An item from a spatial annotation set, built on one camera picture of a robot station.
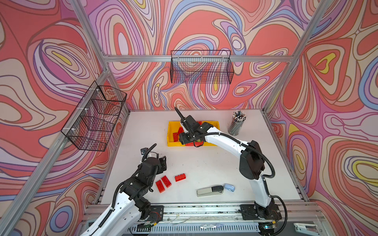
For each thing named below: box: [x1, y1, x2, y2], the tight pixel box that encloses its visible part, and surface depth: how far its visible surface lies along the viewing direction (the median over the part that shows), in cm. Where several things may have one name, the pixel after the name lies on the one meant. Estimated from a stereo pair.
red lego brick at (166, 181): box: [160, 175, 172, 189], surface depth 84 cm
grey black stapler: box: [196, 185, 224, 197], surface depth 80 cm
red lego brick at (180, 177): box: [174, 173, 187, 182], surface depth 86 cm
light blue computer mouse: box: [223, 182, 236, 193], surface depth 82 cm
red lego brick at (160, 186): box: [155, 179, 166, 194], surface depth 82 cm
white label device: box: [293, 222, 320, 236], surface depth 69 cm
